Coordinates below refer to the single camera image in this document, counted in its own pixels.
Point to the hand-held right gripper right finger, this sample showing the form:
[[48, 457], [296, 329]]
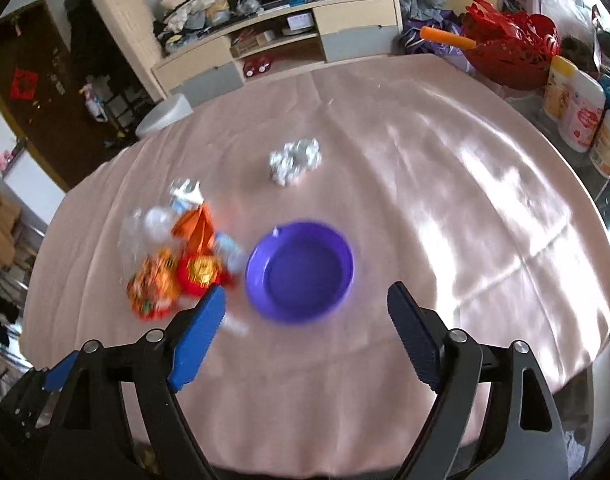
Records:
[[415, 340]]

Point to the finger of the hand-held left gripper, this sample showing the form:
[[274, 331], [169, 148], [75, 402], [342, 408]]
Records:
[[60, 372]]

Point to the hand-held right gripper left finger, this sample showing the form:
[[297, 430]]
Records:
[[200, 332]]

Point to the red gold wrapper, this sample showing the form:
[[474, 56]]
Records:
[[200, 272]]

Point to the orange printed snack packet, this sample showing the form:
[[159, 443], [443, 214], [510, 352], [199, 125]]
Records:
[[152, 285]]

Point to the light blue wrapper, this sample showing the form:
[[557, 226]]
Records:
[[230, 250]]

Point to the orange wrapper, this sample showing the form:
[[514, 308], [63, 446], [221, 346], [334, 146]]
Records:
[[197, 225]]

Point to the purple plastic bowl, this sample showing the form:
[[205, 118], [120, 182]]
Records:
[[300, 275]]

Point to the clear plastic bag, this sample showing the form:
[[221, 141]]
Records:
[[150, 225]]

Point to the torn white blue wrapper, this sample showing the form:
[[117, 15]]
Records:
[[185, 195]]

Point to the silver foil ball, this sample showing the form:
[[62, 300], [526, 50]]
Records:
[[295, 160]]

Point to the pink tablecloth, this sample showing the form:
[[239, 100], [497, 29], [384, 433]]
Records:
[[435, 185]]

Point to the white round stool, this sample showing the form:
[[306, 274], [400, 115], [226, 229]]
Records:
[[162, 112]]

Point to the spray bottle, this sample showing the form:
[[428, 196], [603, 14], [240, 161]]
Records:
[[94, 102]]

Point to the red cans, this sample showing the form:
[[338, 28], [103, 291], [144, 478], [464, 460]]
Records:
[[257, 67]]

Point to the cream wipes canister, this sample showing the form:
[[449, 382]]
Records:
[[607, 145]]

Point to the pink print wipes canister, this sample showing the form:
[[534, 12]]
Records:
[[580, 115]]

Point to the yellow lid wipes canister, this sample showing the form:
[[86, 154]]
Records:
[[557, 90]]

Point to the purple bag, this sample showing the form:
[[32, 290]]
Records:
[[430, 52]]

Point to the red paper door decoration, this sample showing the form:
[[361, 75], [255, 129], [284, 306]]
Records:
[[25, 84]]

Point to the small cardboard box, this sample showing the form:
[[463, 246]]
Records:
[[250, 46]]

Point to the red plastic basket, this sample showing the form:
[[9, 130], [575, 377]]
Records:
[[515, 60]]

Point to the orange stick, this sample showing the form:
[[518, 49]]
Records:
[[445, 36]]

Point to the pile of cloths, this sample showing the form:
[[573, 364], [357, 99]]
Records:
[[195, 15]]

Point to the white box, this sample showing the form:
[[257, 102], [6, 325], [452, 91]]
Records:
[[300, 22]]

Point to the silver teapot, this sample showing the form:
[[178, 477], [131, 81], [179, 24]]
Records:
[[247, 6]]

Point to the beige grey media cabinet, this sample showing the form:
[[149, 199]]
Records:
[[355, 15]]

